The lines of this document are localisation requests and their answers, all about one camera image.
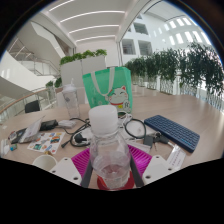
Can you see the teal marker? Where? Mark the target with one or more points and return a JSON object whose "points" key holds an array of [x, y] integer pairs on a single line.
{"points": [[13, 147]]}

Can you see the white chair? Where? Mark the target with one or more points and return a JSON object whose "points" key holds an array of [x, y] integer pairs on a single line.
{"points": [[60, 99]]}

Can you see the green cat-print tote bag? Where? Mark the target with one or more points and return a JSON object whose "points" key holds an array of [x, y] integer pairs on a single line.
{"points": [[100, 83]]}

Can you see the white charger block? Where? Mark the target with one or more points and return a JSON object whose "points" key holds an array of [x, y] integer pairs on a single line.
{"points": [[66, 123]]}

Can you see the colourful sticker sheet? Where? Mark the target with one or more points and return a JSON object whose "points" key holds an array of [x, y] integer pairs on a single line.
{"points": [[45, 143]]}

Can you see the black power adapter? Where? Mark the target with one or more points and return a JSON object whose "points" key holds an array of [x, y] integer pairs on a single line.
{"points": [[49, 125]]}

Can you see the tall green plant hedge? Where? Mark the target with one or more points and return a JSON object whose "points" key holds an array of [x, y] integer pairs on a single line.
{"points": [[196, 68]]}

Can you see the black chair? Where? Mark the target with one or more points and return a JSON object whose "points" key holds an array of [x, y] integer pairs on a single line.
{"points": [[32, 106]]}

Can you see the white cabinet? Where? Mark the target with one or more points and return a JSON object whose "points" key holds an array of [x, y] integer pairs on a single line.
{"points": [[71, 71]]}

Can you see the leafy green plant row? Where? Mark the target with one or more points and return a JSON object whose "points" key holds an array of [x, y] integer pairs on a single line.
{"points": [[83, 55]]}

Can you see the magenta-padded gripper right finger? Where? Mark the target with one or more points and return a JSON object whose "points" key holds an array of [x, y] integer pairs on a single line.
{"points": [[156, 168]]}

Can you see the clear lidded tumbler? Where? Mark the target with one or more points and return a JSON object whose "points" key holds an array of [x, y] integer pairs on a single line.
{"points": [[71, 101]]}

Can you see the black flat case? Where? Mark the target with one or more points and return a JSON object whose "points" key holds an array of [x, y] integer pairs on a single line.
{"points": [[18, 135]]}

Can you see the white grid-pattern mug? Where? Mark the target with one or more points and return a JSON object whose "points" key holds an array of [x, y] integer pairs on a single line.
{"points": [[45, 162]]}

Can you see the clear white-capped water bottle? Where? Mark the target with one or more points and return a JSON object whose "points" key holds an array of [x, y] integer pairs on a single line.
{"points": [[108, 156]]}

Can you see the small leafy planter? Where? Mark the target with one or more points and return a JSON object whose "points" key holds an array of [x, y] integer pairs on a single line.
{"points": [[57, 82]]}

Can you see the dark blue keyboard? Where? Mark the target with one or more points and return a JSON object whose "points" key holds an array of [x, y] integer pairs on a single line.
{"points": [[173, 132]]}

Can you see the clear plastic packet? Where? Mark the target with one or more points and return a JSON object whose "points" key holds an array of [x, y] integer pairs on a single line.
{"points": [[176, 157]]}

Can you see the brown-backed booklet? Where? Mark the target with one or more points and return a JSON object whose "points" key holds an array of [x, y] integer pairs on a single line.
{"points": [[31, 131]]}

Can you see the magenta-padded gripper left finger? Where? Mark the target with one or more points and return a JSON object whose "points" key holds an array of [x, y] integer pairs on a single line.
{"points": [[65, 170]]}

